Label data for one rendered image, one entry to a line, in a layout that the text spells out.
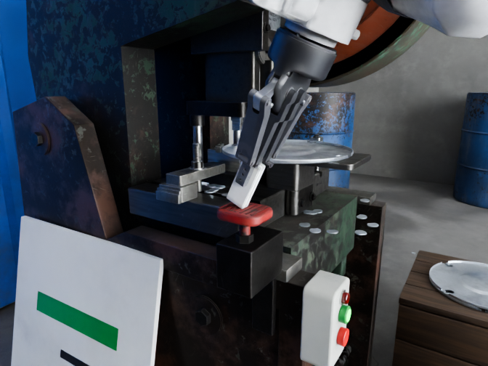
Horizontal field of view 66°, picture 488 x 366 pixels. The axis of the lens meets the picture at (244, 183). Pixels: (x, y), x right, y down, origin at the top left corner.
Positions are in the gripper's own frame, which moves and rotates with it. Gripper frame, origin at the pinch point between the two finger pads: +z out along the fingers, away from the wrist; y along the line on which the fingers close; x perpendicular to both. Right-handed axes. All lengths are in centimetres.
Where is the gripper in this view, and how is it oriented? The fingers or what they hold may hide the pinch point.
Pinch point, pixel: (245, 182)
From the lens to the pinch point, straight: 51.9
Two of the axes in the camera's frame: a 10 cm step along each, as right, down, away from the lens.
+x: -7.6, -5.3, 3.7
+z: -3.6, 8.2, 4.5
